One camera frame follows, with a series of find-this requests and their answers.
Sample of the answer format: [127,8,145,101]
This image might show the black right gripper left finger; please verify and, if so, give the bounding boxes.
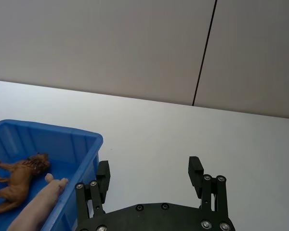
[75,160,111,218]

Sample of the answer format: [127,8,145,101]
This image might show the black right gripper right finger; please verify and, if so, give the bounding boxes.
[188,156,230,216]

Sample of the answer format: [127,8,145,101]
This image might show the blue plastic bin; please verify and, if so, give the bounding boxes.
[0,119,104,231]

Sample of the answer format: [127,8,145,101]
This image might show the pink toy pig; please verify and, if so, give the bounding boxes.
[6,173,69,231]

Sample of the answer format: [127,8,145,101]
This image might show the brown toy lion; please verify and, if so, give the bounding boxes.
[0,153,51,217]

